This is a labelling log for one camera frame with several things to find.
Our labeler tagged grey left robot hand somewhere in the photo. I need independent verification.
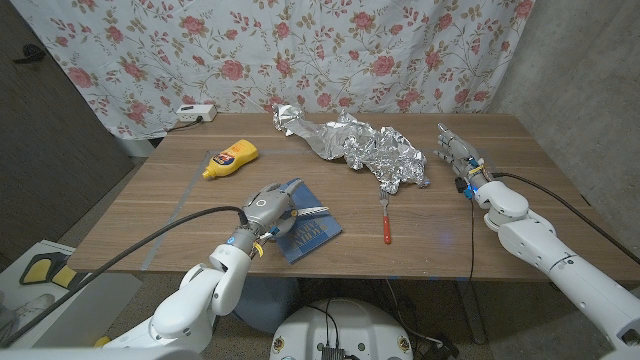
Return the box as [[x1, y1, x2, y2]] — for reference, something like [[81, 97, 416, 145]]
[[227, 179, 306, 254]]

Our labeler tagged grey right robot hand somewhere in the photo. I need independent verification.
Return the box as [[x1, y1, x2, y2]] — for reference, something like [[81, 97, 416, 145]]
[[433, 123, 489, 189]]

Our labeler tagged blue notebook with gold lettering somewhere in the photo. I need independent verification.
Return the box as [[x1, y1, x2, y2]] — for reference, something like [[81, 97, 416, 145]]
[[272, 178, 344, 265]]

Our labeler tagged aluminum foil sheet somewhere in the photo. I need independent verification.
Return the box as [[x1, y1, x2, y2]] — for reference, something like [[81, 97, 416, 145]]
[[272, 103, 431, 195]]

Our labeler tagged yellow mustard bottle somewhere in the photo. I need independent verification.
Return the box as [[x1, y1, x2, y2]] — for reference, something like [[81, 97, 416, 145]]
[[201, 138, 260, 181]]

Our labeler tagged blue-grey stool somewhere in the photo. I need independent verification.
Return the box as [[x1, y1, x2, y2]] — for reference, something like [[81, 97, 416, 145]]
[[232, 276, 301, 335]]

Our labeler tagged white power strip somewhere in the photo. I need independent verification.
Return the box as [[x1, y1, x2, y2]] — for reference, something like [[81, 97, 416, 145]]
[[175, 103, 218, 123]]

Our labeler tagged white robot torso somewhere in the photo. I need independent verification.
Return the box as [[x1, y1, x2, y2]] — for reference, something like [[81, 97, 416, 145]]
[[269, 298, 414, 360]]

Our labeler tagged grey table leg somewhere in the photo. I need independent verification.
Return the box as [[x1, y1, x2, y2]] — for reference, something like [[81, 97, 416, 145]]
[[454, 280, 487, 345]]

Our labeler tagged floral backdrop cloth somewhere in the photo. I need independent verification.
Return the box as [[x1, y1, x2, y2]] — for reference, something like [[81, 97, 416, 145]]
[[9, 0, 536, 141]]

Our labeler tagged white floor board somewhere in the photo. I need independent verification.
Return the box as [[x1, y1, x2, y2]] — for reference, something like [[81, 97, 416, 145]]
[[0, 239, 144, 349]]

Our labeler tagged black device on floor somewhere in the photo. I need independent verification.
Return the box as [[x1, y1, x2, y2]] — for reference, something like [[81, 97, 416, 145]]
[[422, 334, 460, 360]]

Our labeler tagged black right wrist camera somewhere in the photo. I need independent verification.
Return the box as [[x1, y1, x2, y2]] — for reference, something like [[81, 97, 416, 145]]
[[453, 175, 476, 200]]

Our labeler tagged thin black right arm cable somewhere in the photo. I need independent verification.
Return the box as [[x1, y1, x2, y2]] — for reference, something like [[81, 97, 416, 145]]
[[467, 197, 476, 281]]

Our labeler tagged fork with red handle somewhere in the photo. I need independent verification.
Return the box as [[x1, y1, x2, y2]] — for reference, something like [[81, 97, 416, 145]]
[[379, 188, 393, 246]]

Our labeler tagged black power strip cable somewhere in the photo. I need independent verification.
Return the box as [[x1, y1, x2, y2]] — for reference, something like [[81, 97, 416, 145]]
[[167, 115, 204, 134]]

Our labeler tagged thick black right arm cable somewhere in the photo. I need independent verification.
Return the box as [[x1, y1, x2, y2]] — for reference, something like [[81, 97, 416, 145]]
[[489, 170, 640, 264]]

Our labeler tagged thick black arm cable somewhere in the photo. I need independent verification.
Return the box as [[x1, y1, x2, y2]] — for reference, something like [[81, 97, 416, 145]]
[[0, 206, 249, 346], [489, 170, 640, 264]]

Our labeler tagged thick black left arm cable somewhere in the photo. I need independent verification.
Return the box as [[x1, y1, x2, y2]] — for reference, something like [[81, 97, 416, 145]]
[[0, 206, 249, 346]]

